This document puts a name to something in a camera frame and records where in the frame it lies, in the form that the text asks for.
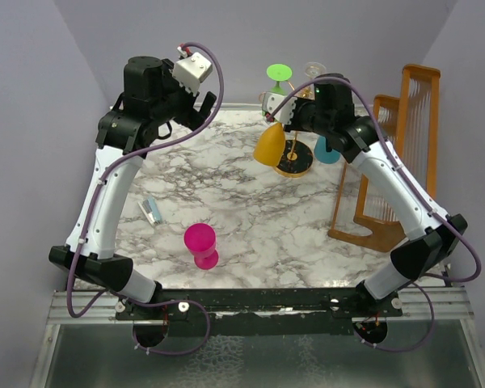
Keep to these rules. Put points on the pink plastic goblet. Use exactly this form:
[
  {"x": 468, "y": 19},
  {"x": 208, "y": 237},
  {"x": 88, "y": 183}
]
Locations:
[{"x": 201, "y": 241}]

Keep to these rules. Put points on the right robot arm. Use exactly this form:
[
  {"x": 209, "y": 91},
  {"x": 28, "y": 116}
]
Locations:
[{"x": 432, "y": 234}]

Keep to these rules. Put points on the small blue stapler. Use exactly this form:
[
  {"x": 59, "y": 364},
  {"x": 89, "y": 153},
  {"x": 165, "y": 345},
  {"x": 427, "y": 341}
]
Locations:
[{"x": 150, "y": 210}]

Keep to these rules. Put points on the gold wine glass rack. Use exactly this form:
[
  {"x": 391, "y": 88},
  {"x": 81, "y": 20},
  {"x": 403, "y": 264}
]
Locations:
[{"x": 297, "y": 157}]

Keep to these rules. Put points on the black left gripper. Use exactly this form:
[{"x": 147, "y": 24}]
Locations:
[{"x": 191, "y": 117}]

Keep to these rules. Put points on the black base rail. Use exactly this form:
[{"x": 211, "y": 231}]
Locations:
[{"x": 248, "y": 312}]

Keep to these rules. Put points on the blue plastic goblet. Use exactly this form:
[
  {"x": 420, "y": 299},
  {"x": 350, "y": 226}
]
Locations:
[{"x": 324, "y": 153}]

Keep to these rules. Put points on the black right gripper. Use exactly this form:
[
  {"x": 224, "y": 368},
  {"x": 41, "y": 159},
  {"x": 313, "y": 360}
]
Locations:
[{"x": 299, "y": 103}]

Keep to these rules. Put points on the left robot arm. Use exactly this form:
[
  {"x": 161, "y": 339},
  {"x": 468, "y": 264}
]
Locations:
[{"x": 156, "y": 93}]

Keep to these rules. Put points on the green plastic goblet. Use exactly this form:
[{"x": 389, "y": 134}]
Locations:
[{"x": 279, "y": 73}]

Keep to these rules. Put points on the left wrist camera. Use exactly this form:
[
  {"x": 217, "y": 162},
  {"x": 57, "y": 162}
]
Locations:
[{"x": 191, "y": 70}]

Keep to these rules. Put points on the wooden ribbed glass rack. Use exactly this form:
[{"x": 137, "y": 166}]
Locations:
[{"x": 362, "y": 217}]

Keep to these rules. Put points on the clear wine glass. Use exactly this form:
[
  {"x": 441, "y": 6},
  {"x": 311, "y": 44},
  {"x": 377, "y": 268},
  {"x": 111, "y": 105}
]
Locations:
[{"x": 314, "y": 69}]

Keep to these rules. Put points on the orange plastic goblet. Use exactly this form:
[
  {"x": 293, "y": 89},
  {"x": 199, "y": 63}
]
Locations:
[{"x": 270, "y": 146}]

